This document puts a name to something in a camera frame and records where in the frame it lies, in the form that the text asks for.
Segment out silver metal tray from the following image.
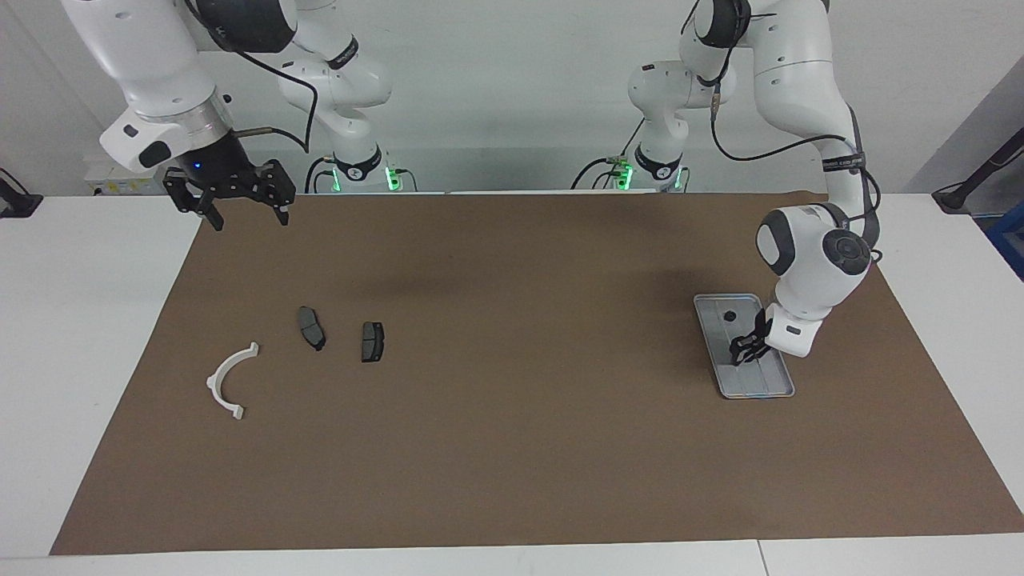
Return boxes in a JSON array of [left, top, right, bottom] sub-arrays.
[[693, 294, 796, 399]]

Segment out black clamp mount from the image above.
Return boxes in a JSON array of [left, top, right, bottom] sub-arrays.
[[0, 168, 42, 218]]

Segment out white semicircular bracket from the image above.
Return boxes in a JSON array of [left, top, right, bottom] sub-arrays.
[[206, 342, 261, 421]]

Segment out white wall box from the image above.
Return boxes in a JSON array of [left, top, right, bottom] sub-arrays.
[[84, 156, 170, 195]]

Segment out brown table mat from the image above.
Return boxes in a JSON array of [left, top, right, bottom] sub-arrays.
[[50, 192, 1024, 555]]

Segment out black left base cables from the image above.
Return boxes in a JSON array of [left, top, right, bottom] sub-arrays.
[[572, 120, 645, 193]]

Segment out long dark brake pad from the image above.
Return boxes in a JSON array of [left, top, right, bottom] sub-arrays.
[[298, 306, 327, 352]]

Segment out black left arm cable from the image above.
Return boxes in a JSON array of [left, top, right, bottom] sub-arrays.
[[680, 0, 885, 265]]

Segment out blue bin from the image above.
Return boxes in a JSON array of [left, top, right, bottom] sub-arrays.
[[988, 210, 1024, 281]]

